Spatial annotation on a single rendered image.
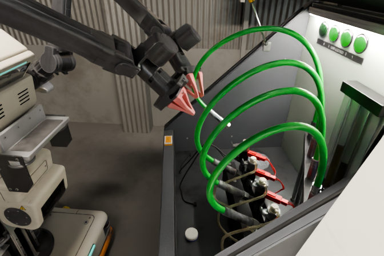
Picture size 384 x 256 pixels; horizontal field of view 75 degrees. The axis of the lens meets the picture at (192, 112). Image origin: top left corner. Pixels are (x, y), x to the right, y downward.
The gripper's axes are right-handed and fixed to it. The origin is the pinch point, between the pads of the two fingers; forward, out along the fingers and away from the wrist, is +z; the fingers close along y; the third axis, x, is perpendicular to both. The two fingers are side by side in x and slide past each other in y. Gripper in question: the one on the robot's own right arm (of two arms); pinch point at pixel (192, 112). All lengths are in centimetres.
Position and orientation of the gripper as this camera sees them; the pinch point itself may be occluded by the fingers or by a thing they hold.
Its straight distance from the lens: 68.9
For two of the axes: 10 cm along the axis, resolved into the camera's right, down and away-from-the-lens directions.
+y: 6.9, -5.6, -4.6
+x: 1.7, -4.9, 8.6
